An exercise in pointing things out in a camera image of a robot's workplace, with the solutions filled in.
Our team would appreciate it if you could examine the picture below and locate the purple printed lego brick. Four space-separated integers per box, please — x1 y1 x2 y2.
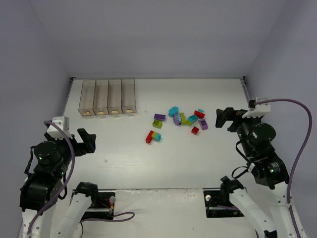
199 119 208 130

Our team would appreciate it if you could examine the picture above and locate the red curved lego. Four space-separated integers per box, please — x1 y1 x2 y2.
194 110 205 119

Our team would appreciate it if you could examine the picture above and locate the small red lego brick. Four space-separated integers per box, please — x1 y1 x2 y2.
191 126 200 135

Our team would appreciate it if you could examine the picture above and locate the teal and green brick stack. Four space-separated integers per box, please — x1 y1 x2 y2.
186 115 199 125

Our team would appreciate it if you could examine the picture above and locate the lime green lego brick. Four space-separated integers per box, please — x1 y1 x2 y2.
180 113 186 125

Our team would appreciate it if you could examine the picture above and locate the purple flower lego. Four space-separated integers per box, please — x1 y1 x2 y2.
173 113 182 126

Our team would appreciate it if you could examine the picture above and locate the teal rounded lego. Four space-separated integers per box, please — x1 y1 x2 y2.
168 106 179 118

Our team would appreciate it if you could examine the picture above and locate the red green teal brick stack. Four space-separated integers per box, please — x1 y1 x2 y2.
145 130 161 144

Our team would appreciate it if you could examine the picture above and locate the green printed lego brick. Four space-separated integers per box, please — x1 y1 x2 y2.
153 119 162 129

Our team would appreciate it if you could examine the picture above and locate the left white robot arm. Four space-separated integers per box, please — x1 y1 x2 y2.
20 128 99 238

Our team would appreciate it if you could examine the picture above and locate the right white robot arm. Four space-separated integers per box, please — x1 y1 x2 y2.
215 108 307 238

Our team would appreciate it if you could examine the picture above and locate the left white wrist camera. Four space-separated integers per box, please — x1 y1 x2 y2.
47 117 72 140

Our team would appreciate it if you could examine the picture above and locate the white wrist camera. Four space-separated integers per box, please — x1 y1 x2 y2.
242 97 271 118
47 117 72 140

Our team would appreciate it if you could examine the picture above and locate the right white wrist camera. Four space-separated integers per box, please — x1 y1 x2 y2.
242 97 271 118

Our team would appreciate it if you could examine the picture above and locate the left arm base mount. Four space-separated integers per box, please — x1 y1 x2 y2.
69 189 136 222

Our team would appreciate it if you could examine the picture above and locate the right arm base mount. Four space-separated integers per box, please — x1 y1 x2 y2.
203 188 244 218

